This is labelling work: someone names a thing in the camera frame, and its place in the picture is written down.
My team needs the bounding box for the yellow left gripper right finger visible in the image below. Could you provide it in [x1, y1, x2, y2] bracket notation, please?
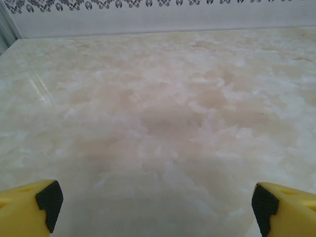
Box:
[251, 182, 316, 237]

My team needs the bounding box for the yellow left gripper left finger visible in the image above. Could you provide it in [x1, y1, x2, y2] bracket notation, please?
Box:
[0, 179, 64, 237]

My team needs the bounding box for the aluminium frame post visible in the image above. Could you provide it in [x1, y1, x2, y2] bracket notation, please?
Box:
[0, 0, 24, 55]

